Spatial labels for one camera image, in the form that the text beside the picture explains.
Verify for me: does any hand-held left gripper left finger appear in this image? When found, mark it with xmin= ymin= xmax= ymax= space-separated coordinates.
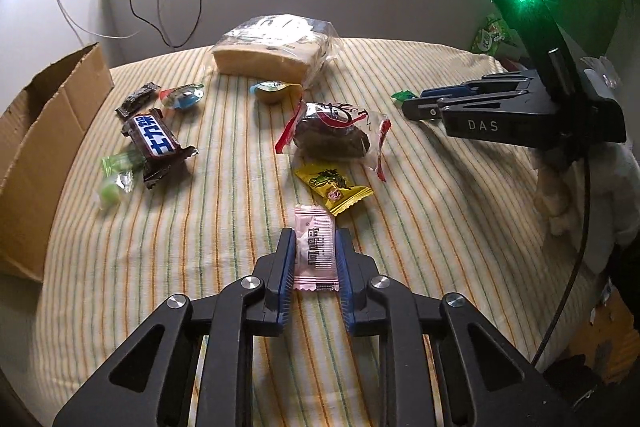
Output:
xmin=52 ymin=227 xmax=297 ymax=427

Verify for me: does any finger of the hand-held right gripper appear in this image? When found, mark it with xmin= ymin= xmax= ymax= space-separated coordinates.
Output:
xmin=401 ymin=96 xmax=453 ymax=124
xmin=420 ymin=76 xmax=537 ymax=102

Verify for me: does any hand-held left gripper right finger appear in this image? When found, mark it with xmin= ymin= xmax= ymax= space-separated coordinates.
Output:
xmin=335 ymin=227 xmax=581 ymax=427

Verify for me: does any pink snack packet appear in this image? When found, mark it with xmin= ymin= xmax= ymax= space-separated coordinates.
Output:
xmin=293 ymin=204 xmax=341 ymax=292

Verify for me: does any dark cake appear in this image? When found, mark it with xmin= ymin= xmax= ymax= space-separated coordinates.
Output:
xmin=276 ymin=101 xmax=392 ymax=182

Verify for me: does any yellow snack packet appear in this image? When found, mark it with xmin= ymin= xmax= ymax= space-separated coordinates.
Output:
xmin=294 ymin=163 xmax=374 ymax=214

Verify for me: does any yellow jelly cup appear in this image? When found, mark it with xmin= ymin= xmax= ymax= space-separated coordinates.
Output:
xmin=250 ymin=79 xmax=304 ymax=106

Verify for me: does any sliced bread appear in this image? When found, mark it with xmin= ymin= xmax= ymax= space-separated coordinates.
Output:
xmin=210 ymin=14 xmax=341 ymax=88

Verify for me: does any brown and blue chocolate bar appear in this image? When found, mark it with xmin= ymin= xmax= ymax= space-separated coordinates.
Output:
xmin=121 ymin=108 xmax=199 ymax=190

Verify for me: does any green clear-wrapped candy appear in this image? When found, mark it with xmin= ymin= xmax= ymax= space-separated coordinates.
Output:
xmin=101 ymin=150 xmax=146 ymax=172
xmin=97 ymin=172 xmax=135 ymax=209

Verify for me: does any colourful clear-wrapped candy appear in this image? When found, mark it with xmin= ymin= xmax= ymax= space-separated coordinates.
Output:
xmin=159 ymin=83 xmax=206 ymax=110

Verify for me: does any black patterned candy packet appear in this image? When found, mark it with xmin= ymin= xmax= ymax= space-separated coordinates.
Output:
xmin=116 ymin=82 xmax=162 ymax=122

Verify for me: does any cardboard box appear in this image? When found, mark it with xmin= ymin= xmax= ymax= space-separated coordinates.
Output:
xmin=0 ymin=43 xmax=115 ymax=283

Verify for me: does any person's right hand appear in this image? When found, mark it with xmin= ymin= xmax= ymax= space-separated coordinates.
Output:
xmin=532 ymin=139 xmax=640 ymax=275

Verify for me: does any green printed bag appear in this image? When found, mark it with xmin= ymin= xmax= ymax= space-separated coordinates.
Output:
xmin=472 ymin=14 xmax=518 ymax=55

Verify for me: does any striped table cloth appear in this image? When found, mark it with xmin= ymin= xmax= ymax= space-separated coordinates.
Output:
xmin=32 ymin=38 xmax=616 ymax=427

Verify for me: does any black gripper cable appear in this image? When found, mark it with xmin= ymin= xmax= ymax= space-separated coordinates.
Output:
xmin=530 ymin=157 xmax=592 ymax=368

